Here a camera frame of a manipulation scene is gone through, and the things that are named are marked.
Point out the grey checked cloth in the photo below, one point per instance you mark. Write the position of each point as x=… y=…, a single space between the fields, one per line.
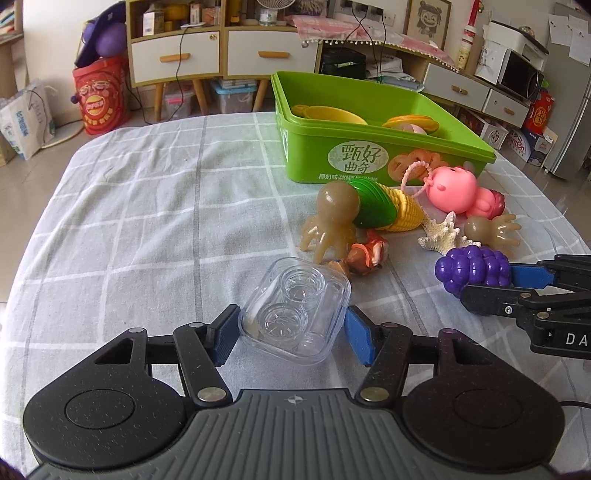
x=138 y=207

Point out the clear plastic storage bin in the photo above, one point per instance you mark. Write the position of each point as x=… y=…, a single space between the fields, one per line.
x=178 y=101

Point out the yellow toy corn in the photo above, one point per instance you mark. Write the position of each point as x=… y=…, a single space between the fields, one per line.
x=388 y=207

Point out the pink clear capsule ball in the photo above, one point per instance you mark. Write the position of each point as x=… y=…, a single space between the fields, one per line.
x=415 y=129

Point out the clear plastic case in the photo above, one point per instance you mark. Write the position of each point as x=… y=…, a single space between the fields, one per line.
x=295 y=314

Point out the orange pumpkin toy lid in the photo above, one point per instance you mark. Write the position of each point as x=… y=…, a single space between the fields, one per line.
x=406 y=121

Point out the white red printed box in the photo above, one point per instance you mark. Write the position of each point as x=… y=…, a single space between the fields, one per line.
x=493 y=137

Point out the wooden shelf cabinet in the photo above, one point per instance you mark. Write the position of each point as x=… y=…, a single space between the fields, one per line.
x=134 y=60

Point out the white paper bag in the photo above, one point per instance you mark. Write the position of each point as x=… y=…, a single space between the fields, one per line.
x=25 y=120

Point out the pink pig toy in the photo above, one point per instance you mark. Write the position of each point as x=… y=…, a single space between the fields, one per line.
x=455 y=189

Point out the small brown-haired figurine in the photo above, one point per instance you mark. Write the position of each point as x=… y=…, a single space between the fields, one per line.
x=367 y=256

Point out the grey refrigerator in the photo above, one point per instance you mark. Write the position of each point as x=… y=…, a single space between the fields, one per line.
x=570 y=92

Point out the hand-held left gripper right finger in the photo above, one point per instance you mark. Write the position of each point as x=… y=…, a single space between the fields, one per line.
x=362 y=337

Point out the white wall sockets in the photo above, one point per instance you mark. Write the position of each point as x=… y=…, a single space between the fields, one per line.
x=388 y=16

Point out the white starfish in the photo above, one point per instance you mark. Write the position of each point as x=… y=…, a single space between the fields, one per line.
x=438 y=233

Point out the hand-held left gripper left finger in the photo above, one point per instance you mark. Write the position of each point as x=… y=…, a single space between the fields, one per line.
x=224 y=337

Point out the brown octopus toy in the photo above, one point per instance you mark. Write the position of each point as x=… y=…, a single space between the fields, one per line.
x=334 y=203
x=485 y=228

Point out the black bag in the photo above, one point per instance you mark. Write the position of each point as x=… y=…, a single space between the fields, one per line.
x=342 y=62

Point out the purple toy grapes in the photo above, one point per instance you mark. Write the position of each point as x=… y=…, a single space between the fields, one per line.
x=471 y=270

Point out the small white desk fan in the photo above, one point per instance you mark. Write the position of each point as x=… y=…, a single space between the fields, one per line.
x=270 y=9

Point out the long wooden cabinet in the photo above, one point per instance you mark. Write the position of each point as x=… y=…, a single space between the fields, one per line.
x=415 y=74

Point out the blue-lidded plastic storage bin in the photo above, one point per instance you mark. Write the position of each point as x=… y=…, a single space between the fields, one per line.
x=233 y=97

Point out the red snack box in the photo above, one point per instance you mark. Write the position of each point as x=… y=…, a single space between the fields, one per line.
x=539 y=113

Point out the red printed bucket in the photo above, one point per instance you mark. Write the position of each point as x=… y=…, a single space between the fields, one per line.
x=101 y=99

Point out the pink tasselled cloth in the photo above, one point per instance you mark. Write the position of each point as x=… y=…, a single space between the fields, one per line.
x=332 y=27

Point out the white round fan base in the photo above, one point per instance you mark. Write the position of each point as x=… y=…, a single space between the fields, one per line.
x=62 y=136

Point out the microwave oven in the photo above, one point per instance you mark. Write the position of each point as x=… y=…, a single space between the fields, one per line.
x=521 y=76

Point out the framed cat picture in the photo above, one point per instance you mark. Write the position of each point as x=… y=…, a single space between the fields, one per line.
x=314 y=5

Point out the yellow toy pot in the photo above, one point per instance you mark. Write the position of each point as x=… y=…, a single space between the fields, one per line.
x=332 y=115

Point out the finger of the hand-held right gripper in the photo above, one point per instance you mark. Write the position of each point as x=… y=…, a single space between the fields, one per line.
x=531 y=275
x=494 y=300

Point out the framed cartoon girl picture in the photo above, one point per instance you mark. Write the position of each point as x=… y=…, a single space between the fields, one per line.
x=428 y=23

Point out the green plastic box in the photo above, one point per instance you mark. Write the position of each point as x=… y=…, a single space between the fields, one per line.
x=314 y=147

